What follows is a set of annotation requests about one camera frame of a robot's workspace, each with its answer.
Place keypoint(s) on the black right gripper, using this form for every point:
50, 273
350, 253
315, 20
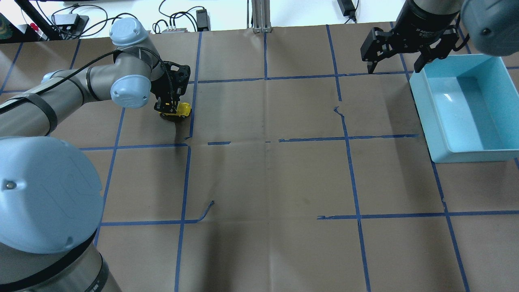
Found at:
421, 20

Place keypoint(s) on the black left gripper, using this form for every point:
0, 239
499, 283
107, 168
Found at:
164, 88

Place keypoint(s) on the yellow toy beetle car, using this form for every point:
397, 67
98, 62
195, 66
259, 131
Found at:
183, 113

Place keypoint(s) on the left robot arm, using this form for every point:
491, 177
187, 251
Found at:
51, 203

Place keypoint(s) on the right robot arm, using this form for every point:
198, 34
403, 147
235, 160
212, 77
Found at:
491, 25

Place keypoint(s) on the light blue plastic bin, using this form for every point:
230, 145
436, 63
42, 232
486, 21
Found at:
468, 108

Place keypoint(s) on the black power adapter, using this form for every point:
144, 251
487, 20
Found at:
202, 20

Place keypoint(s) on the brown paper table cover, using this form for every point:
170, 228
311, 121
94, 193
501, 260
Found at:
296, 172

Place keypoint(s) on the aluminium frame post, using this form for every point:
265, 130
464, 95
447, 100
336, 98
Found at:
260, 20

